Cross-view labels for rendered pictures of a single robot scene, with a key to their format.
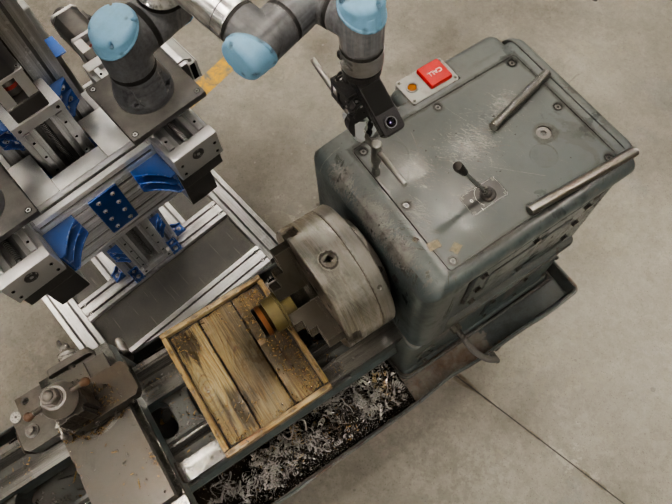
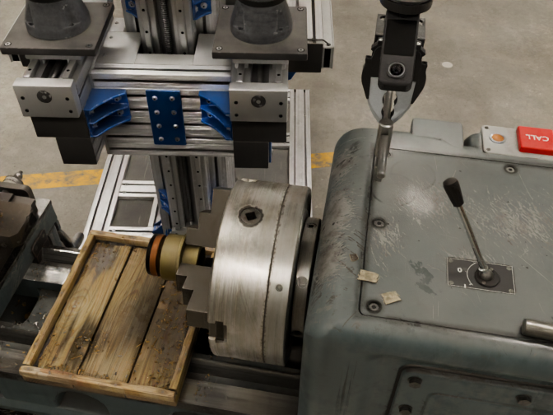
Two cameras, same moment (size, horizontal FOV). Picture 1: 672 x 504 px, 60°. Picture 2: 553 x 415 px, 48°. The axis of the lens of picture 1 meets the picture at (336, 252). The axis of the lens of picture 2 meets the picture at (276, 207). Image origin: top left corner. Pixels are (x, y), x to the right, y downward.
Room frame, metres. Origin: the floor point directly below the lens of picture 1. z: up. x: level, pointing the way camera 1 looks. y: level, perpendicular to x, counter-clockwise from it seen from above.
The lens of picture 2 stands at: (-0.03, -0.43, 1.95)
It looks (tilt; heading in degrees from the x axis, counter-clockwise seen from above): 46 degrees down; 38
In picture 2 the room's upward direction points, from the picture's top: 1 degrees clockwise
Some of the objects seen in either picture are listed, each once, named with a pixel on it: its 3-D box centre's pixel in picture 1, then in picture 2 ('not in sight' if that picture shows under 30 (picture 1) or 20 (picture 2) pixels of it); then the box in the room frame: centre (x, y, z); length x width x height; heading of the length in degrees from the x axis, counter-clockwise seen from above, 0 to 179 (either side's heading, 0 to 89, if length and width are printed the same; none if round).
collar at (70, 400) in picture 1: (57, 399); not in sight; (0.25, 0.61, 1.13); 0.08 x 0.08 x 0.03
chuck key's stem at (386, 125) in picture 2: (376, 159); (381, 151); (0.65, -0.10, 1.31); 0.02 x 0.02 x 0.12
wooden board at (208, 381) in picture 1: (245, 362); (129, 310); (0.35, 0.26, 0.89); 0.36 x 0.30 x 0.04; 29
